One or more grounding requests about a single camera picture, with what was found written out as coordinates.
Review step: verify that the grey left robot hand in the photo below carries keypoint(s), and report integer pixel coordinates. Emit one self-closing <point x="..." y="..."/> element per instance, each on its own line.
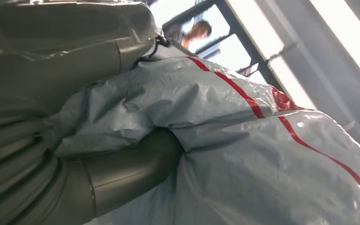
<point x="59" y="37"/>

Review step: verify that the white package with red stripe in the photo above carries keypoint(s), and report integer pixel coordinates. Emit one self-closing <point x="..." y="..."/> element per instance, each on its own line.
<point x="229" y="161"/>

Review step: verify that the person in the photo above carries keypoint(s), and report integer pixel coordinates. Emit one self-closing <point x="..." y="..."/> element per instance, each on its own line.
<point x="198" y="31"/>

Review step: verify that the long ceiling light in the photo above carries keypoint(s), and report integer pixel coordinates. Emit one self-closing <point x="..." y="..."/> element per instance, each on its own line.
<point x="347" y="34"/>
<point x="260" y="34"/>

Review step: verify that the black window frame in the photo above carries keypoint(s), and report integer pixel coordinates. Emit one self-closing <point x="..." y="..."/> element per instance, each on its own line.
<point x="239" y="28"/>

